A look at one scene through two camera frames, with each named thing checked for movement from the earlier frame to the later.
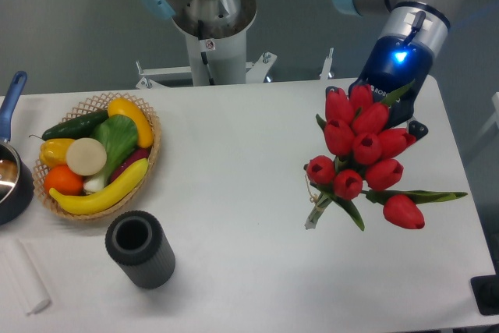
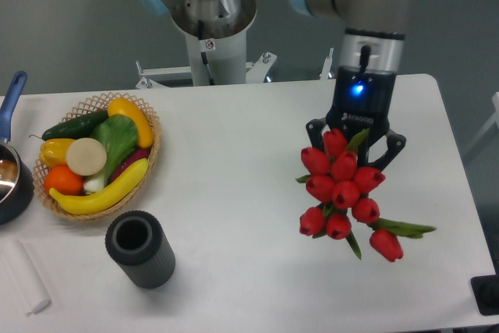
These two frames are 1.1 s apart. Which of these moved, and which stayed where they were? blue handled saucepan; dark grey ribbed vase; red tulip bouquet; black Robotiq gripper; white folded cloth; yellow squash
Moved: black Robotiq gripper; red tulip bouquet
Stayed: blue handled saucepan; dark grey ribbed vase; yellow squash; white folded cloth
